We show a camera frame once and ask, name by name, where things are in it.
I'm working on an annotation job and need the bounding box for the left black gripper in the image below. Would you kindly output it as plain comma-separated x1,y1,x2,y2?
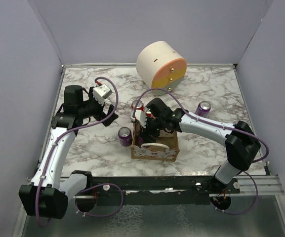
79,87,118,125

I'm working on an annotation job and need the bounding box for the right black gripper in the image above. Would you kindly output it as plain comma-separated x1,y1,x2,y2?
137,115,165,144

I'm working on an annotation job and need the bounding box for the purple soda can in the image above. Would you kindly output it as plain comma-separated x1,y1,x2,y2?
118,127,132,147
195,101,211,118
137,133,145,147

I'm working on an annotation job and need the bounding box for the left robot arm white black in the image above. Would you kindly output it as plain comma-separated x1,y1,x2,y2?
19,83,118,219

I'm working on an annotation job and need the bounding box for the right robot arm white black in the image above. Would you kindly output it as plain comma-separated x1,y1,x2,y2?
132,98,261,193

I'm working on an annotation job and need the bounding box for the red soda can rear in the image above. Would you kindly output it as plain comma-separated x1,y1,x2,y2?
130,100,144,116

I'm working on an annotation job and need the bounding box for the round pastel drawer cabinet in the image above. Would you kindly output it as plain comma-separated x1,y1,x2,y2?
136,41,187,96

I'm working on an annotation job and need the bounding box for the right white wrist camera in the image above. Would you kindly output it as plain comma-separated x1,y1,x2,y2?
130,110,147,128

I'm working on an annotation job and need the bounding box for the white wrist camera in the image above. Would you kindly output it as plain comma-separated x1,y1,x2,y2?
92,84,112,105
130,110,147,128

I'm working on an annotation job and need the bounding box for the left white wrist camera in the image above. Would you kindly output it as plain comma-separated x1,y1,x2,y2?
92,84,112,105

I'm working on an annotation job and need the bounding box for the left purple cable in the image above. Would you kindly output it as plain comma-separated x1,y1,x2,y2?
36,77,125,228

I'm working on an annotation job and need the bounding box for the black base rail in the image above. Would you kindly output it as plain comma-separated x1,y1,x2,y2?
72,170,240,208

